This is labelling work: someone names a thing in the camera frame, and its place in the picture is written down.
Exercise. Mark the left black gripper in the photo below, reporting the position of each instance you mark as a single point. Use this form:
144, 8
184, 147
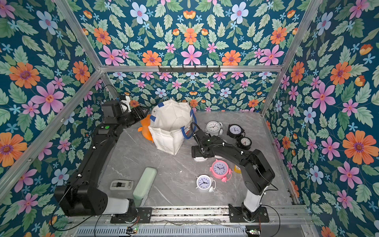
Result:
141, 115

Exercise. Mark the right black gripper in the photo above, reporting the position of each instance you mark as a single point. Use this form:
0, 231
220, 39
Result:
194, 136

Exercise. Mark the pink alarm clock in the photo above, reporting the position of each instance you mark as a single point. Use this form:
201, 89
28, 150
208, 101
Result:
221, 170

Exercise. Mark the white twin-bell alarm clock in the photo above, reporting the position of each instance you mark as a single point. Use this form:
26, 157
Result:
214, 128

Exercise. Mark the small white purple-face clock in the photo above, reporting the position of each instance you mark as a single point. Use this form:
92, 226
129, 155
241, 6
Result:
205, 184

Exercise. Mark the white canvas tote bag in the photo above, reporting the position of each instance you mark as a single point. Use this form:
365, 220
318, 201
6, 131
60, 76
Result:
170, 125

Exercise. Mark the yellow square alarm clock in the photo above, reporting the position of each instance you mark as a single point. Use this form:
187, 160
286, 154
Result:
237, 169

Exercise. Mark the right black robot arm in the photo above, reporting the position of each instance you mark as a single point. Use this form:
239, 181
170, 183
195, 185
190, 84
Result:
256, 172

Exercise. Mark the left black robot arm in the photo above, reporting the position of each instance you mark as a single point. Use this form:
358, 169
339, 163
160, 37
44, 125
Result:
81, 195

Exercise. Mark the pale green oblong case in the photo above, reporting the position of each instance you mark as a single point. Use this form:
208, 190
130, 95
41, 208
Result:
144, 184

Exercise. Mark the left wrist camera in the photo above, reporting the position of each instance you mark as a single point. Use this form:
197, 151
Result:
125, 102

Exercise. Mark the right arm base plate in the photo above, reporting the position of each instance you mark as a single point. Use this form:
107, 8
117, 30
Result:
240, 214

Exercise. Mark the white wall light switch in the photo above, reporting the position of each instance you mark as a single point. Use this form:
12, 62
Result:
124, 185

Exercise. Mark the black hook rail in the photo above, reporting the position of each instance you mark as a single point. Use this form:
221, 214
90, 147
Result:
188, 69

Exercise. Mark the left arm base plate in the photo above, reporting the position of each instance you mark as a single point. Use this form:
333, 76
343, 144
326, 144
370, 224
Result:
139, 215

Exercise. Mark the aluminium front rail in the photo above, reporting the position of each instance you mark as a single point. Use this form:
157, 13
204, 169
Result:
203, 215

